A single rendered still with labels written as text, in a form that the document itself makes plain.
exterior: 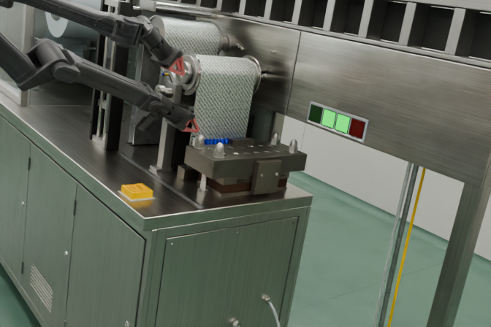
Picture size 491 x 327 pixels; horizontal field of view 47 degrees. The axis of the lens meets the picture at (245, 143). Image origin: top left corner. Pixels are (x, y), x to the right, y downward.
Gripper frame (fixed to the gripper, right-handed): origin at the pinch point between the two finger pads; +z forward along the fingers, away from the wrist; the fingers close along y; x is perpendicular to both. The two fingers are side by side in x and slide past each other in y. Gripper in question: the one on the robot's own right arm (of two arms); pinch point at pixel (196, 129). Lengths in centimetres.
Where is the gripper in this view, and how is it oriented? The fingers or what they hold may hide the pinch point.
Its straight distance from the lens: 187.2
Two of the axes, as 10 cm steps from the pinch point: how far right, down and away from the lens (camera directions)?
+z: 5.9, 4.4, 6.7
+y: 6.1, 2.9, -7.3
